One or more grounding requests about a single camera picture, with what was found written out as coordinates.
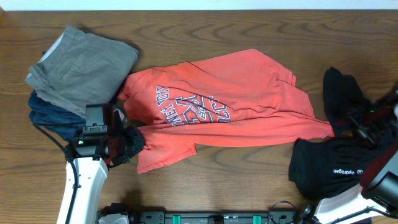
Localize black Sydrogen garment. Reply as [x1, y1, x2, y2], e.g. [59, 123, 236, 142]
[289, 67, 393, 200]

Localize red printed t-shirt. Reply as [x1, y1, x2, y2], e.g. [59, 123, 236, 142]
[119, 49, 333, 174]

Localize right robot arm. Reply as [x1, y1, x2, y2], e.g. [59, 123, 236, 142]
[305, 88, 397, 223]

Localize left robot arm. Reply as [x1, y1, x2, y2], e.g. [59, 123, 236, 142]
[57, 126, 146, 223]

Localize folded navy blue garment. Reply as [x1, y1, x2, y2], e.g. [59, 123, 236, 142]
[29, 89, 86, 141]

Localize folded grey trousers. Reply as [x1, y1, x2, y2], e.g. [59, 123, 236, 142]
[25, 25, 139, 118]

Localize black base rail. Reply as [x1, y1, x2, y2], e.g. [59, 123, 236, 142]
[96, 203, 301, 224]

